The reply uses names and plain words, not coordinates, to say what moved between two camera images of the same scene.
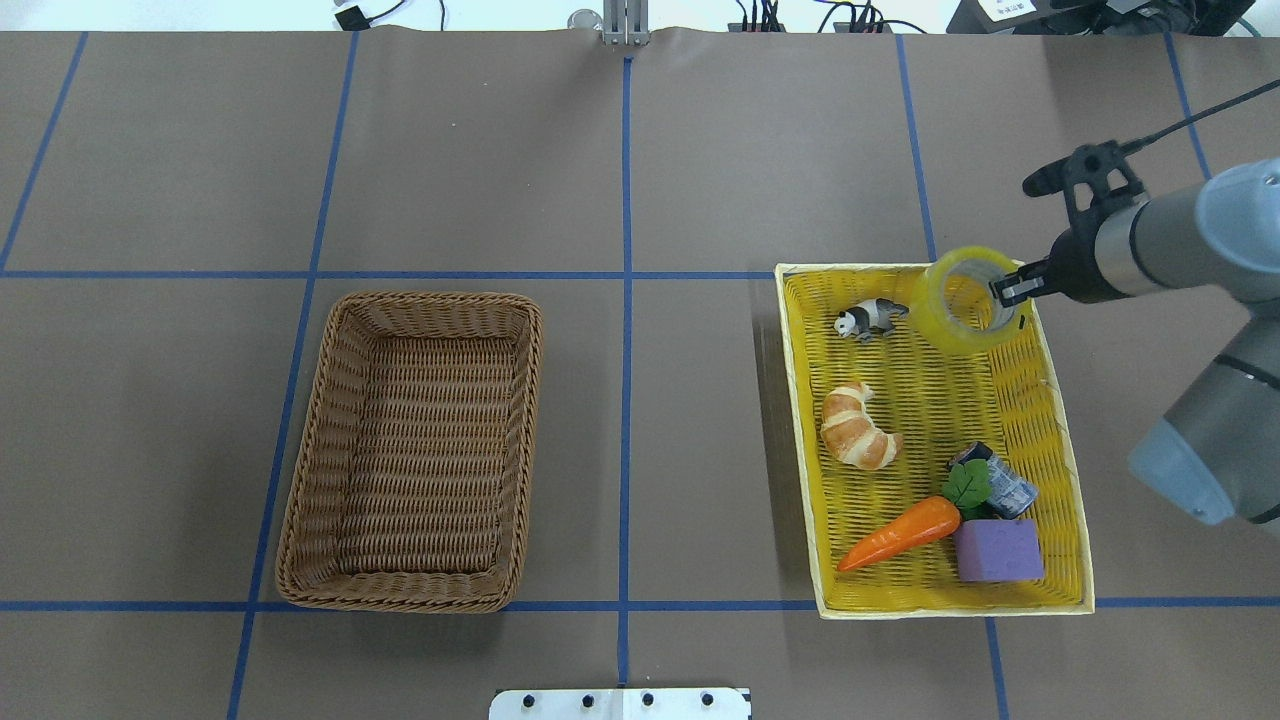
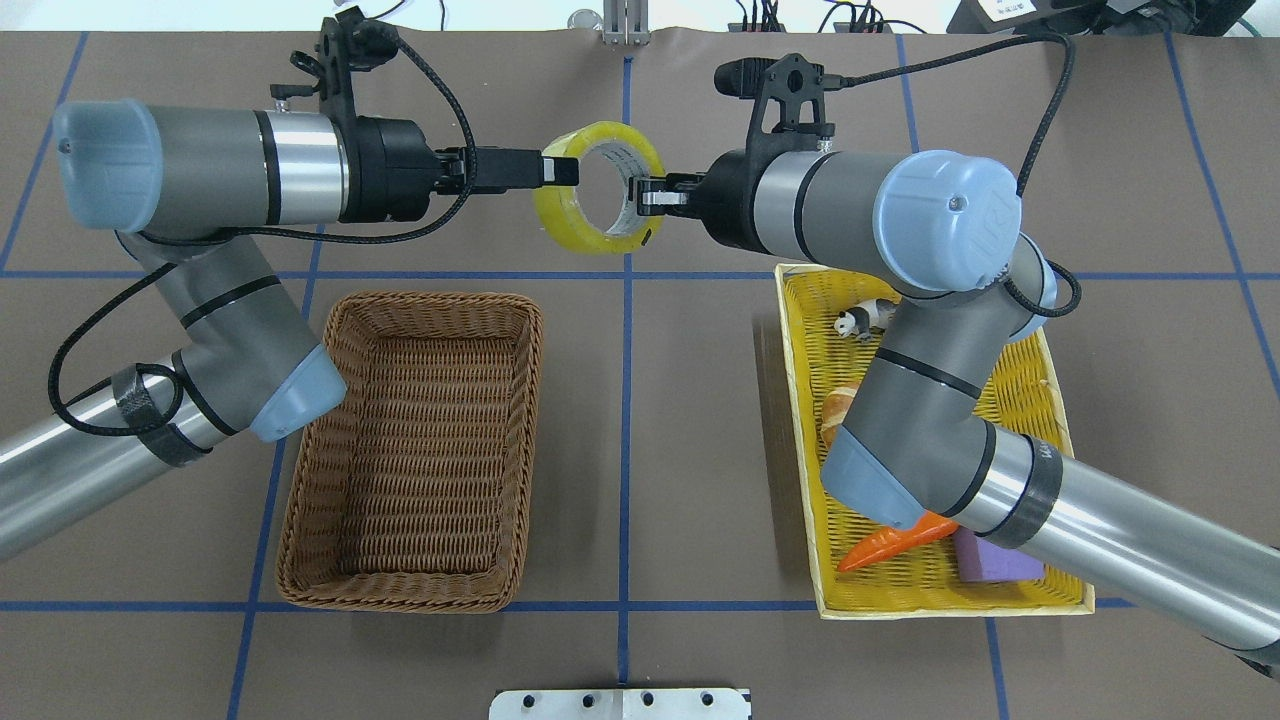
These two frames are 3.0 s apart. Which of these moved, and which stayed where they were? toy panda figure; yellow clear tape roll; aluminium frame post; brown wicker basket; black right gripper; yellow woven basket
Moved: black right gripper; yellow clear tape roll
Stayed: brown wicker basket; aluminium frame post; toy panda figure; yellow woven basket
